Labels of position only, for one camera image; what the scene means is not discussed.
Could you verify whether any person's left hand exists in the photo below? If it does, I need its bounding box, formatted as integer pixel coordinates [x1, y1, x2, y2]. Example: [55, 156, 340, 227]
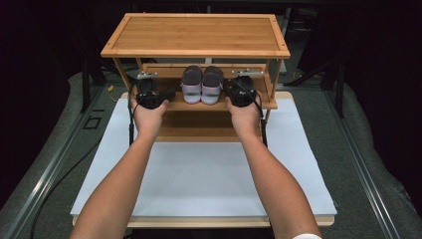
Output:
[129, 91, 171, 139]

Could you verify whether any wooden three-tier shoe rack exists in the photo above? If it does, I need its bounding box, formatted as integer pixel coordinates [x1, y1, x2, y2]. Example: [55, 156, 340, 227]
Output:
[100, 12, 292, 143]

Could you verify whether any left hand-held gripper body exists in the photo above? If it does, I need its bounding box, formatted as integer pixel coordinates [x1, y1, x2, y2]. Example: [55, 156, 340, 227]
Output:
[134, 71, 167, 111]

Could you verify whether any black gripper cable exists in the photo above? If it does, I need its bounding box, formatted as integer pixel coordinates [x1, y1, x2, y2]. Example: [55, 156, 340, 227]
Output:
[126, 80, 140, 147]
[232, 81, 269, 149]

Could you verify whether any black metal stand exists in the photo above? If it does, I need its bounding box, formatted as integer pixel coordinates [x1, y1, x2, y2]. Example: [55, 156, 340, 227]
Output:
[287, 54, 346, 118]
[80, 54, 108, 114]

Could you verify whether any pink child sandal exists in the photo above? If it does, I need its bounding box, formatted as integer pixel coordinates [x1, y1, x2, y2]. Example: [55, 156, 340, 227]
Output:
[180, 65, 204, 105]
[200, 65, 226, 107]

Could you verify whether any wooden table board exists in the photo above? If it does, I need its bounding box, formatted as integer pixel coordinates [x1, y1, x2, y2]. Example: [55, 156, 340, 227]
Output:
[72, 91, 335, 229]

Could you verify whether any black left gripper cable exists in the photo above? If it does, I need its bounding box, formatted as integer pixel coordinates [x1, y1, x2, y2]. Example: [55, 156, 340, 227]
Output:
[126, 80, 140, 147]

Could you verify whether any black floor cable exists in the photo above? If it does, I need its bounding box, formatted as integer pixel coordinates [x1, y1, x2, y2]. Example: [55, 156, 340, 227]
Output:
[29, 137, 103, 239]

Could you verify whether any white table sheet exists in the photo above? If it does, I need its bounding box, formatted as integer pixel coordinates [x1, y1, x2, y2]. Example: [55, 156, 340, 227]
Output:
[70, 98, 338, 219]

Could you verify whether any person's right hand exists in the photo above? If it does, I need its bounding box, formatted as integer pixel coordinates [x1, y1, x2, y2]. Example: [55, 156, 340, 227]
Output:
[225, 92, 264, 139]

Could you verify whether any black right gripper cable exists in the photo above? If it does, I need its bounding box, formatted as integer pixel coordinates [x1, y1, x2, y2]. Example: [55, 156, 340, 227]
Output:
[232, 81, 269, 149]

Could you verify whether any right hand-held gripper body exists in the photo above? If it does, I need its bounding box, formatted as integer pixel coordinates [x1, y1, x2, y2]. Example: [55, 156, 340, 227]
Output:
[223, 68, 266, 109]

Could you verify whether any metal floor rail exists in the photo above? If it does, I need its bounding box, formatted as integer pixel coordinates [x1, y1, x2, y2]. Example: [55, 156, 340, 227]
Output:
[322, 89, 403, 239]
[0, 86, 105, 239]

